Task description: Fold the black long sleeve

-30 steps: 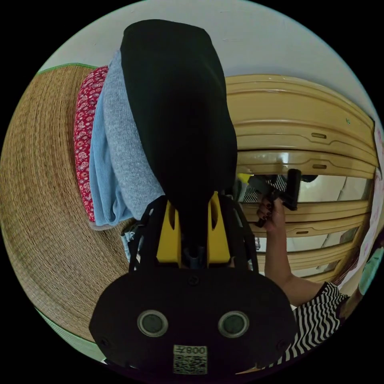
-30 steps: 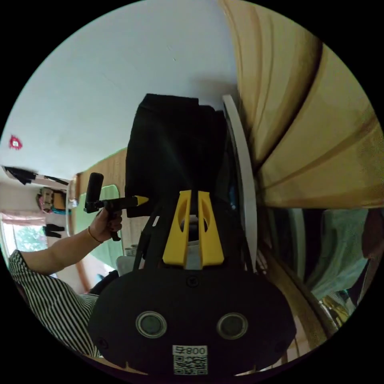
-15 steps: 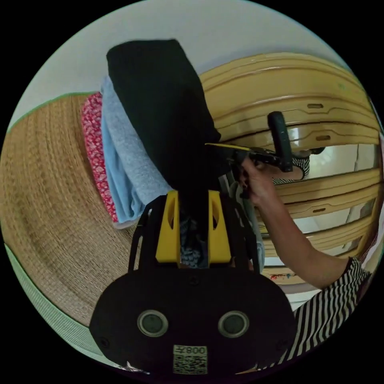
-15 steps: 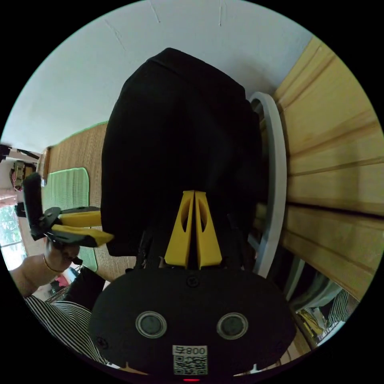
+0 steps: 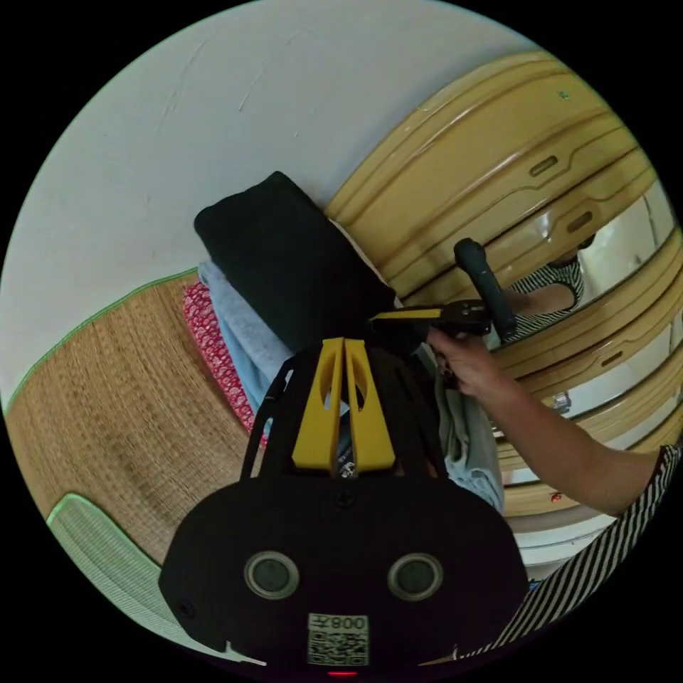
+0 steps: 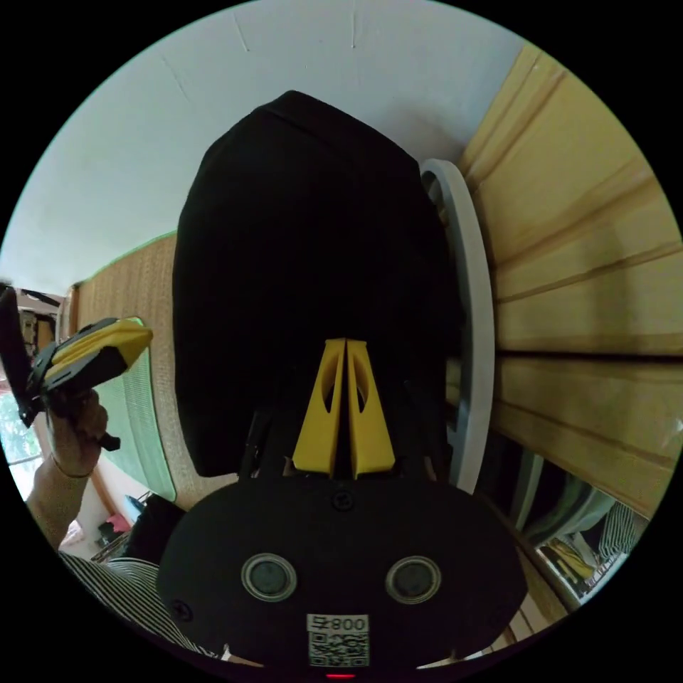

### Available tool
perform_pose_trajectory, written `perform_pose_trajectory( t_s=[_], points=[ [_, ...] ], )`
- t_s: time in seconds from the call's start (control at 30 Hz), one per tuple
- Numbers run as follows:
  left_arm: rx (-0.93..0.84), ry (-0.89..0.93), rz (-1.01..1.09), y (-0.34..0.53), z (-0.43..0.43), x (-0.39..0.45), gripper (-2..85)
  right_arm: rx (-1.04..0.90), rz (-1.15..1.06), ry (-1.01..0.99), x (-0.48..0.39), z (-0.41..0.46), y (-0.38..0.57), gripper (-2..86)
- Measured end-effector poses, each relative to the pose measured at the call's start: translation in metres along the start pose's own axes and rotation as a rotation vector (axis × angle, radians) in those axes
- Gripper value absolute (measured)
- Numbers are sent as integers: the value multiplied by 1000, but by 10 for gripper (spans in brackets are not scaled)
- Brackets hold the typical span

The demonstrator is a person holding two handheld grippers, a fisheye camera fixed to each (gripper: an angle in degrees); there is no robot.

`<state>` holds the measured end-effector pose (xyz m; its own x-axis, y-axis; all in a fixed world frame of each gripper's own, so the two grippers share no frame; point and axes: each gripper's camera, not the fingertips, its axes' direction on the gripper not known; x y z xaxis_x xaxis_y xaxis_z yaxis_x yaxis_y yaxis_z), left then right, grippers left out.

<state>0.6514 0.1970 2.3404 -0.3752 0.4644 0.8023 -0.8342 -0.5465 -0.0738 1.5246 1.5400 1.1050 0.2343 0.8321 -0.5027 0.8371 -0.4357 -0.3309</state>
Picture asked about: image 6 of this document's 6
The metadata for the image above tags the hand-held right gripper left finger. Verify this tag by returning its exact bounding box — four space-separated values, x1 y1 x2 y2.
292 338 349 477

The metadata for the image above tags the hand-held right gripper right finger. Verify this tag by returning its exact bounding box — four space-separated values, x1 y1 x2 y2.
347 338 397 480

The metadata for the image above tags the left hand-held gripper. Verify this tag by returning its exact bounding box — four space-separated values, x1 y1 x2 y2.
25 317 154 453

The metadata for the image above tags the black long sleeve shirt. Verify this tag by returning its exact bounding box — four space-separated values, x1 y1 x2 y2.
171 89 466 480

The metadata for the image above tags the person's left forearm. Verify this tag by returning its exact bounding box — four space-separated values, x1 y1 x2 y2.
25 456 103 554

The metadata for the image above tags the person's left hand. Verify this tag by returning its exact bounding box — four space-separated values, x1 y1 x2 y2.
46 388 112 477

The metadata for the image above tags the light green cushion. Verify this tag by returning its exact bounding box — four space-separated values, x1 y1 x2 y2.
93 317 178 504

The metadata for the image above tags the window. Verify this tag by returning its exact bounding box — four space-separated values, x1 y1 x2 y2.
0 392 48 504

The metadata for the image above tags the person's body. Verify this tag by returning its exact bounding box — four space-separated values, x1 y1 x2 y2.
57 548 231 664

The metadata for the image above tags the yellow wooden cupboard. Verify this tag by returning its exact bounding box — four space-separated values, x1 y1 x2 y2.
445 45 683 632

